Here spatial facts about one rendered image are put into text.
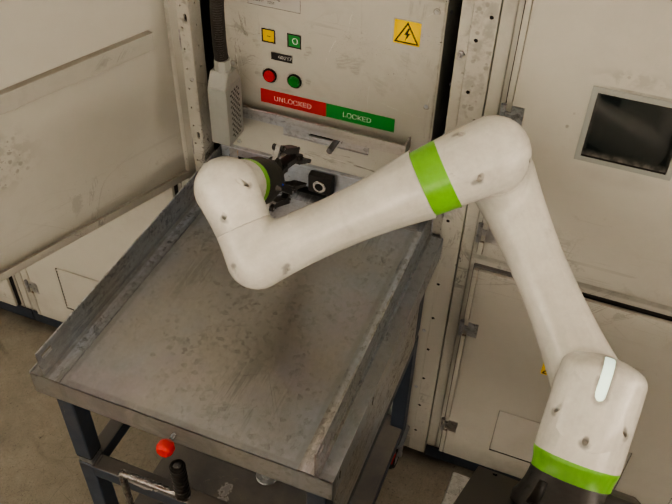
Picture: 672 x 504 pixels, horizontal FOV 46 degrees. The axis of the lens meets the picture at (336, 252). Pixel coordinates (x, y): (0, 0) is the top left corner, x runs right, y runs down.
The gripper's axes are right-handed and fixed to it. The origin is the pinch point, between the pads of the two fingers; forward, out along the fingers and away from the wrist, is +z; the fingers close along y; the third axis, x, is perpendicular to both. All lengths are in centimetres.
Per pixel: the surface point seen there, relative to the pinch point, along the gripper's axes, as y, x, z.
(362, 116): -13.6, 8.4, 11.5
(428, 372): 51, 32, 44
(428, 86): -22.9, 22.3, 6.1
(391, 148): -8.5, 16.6, 9.8
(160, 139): 1.9, -38.4, 9.4
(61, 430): 100, -70, 32
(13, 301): 76, -111, 56
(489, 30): -35.2, 33.5, -6.0
